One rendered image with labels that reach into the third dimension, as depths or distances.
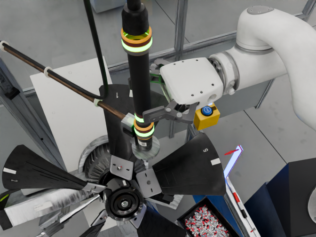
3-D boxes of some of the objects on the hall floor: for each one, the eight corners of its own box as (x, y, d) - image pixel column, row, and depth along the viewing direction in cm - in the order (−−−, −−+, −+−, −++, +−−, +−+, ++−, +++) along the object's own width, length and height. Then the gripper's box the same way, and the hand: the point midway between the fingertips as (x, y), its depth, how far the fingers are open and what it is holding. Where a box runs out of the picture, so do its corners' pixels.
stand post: (123, 232, 194) (100, 192, 117) (135, 227, 196) (121, 184, 119) (125, 238, 192) (103, 201, 115) (137, 233, 193) (123, 194, 116)
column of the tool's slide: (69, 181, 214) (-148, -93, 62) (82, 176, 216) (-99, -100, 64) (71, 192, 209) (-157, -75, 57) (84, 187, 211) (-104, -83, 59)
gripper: (201, 32, 56) (119, 55, 53) (245, 95, 48) (151, 127, 44) (197, 59, 63) (123, 80, 59) (235, 118, 54) (152, 147, 51)
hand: (141, 98), depth 52 cm, fingers open, 8 cm apart
